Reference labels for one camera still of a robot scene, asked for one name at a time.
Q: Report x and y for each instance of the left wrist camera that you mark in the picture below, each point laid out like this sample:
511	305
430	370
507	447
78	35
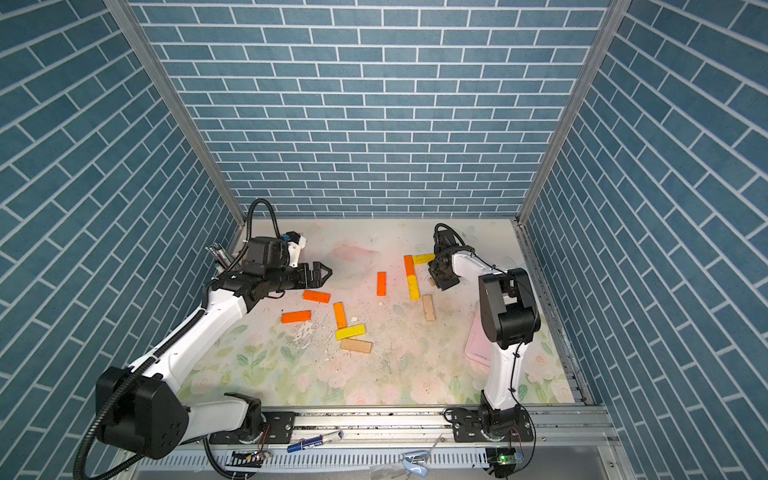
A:
296	243

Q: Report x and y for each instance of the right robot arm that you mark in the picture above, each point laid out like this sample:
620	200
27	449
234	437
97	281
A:
509	318

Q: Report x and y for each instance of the aluminium front rail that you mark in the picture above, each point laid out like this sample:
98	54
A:
390	427

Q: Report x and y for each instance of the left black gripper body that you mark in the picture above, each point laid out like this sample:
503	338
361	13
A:
303	282

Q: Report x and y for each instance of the pink plastic tray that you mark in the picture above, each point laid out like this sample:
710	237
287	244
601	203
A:
478	348

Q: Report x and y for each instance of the orange block upper left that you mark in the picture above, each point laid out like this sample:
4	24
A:
315	296

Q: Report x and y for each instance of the blue screwdriver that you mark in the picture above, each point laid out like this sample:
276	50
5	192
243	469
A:
315	441

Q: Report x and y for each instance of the orange block lower left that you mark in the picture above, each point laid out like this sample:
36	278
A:
296	317

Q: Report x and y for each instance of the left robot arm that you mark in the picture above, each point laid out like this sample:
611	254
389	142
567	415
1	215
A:
138	408

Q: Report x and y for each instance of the amber orange block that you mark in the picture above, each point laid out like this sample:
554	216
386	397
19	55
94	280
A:
340	316

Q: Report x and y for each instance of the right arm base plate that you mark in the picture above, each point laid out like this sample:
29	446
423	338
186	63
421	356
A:
483	425

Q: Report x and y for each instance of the yellow block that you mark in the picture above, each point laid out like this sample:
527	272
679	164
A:
350	332
413	288
423	259

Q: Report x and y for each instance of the orange block centre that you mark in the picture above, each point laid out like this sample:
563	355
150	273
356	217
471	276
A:
381	284

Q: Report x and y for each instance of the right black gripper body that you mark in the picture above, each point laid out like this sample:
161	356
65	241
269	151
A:
443	282

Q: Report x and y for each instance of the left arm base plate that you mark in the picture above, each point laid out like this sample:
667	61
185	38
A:
270	427

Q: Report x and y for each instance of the orange block top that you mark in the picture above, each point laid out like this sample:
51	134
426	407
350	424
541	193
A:
409	265

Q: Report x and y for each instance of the green led circuit board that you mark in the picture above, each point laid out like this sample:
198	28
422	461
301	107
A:
502	462

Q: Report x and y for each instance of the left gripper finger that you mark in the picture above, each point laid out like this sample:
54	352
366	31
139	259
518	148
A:
321	268
323	280

